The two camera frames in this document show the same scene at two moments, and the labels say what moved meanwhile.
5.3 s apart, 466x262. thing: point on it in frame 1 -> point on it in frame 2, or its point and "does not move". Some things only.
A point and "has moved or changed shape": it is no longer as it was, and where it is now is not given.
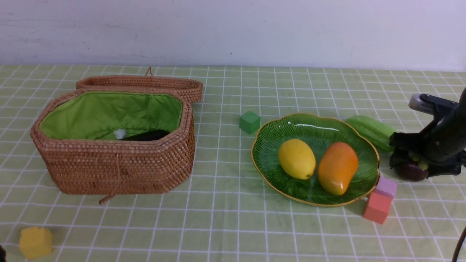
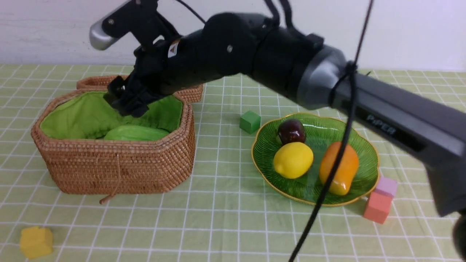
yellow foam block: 35,241 does not move
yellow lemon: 297,159 has moved or changed shape
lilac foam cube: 386,186 does not move
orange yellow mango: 337,164 does not move
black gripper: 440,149 -> 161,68
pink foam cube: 378,206 does not move
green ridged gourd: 379,134 -> 135,133
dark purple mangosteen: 410,173 -> 292,130
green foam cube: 249,122 does not move
